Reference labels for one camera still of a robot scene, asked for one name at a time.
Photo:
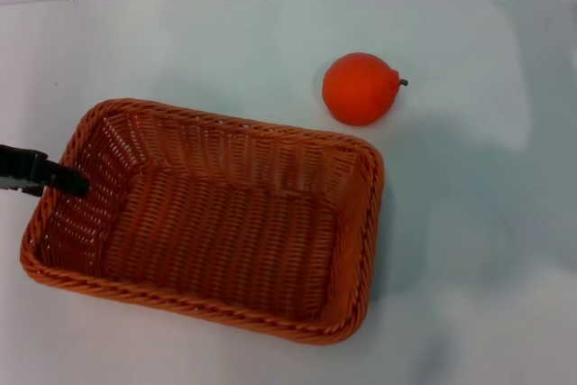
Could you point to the orange toy fruit with stem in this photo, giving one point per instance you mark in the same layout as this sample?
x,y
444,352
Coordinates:
x,y
358,87

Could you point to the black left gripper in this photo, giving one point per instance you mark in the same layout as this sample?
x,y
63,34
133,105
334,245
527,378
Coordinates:
x,y
20,164

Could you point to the orange woven plastic basket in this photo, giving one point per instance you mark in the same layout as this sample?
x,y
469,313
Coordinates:
x,y
216,231

